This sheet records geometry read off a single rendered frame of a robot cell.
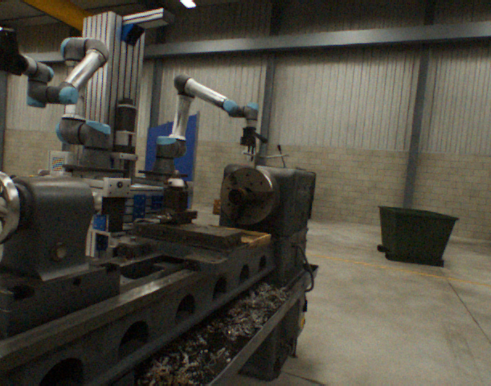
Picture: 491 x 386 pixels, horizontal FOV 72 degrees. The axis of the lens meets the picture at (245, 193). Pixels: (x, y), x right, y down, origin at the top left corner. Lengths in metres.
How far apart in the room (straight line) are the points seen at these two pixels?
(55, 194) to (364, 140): 11.29
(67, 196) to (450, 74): 11.92
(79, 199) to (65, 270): 0.16
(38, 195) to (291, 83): 12.01
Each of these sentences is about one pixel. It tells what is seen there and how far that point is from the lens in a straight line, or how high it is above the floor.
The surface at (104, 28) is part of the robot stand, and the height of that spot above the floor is 1.94.
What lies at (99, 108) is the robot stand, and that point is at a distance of 2.16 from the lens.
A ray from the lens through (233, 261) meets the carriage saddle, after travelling 1.22.
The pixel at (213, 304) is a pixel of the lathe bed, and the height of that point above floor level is 0.71.
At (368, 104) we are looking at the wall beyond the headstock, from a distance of 12.01.
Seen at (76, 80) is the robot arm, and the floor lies 1.54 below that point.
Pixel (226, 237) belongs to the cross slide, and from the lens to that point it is 1.22.
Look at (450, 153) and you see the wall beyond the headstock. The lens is 11.81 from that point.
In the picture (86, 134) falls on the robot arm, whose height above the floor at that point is 1.32.
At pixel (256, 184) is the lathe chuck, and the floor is 1.15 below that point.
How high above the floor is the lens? 1.19
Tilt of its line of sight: 3 degrees down
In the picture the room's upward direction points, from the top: 5 degrees clockwise
